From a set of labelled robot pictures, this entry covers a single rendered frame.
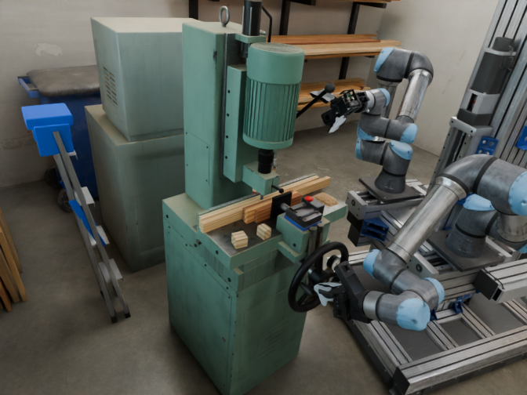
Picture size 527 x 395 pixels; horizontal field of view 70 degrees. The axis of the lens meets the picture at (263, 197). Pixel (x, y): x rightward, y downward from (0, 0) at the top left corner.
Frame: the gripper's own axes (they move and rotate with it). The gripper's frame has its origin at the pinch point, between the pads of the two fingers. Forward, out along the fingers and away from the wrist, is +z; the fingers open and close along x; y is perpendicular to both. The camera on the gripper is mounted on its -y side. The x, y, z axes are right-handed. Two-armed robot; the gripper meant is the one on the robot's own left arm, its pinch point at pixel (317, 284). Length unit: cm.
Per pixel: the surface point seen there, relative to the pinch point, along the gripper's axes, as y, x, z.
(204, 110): -64, -6, 37
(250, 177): -36.1, 3.6, 29.7
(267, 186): -31.8, 4.8, 22.4
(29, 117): -73, -56, 78
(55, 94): -106, -26, 180
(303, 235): -14.2, 5.4, 8.5
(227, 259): -12.0, -17.6, 21.3
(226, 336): 25, -11, 47
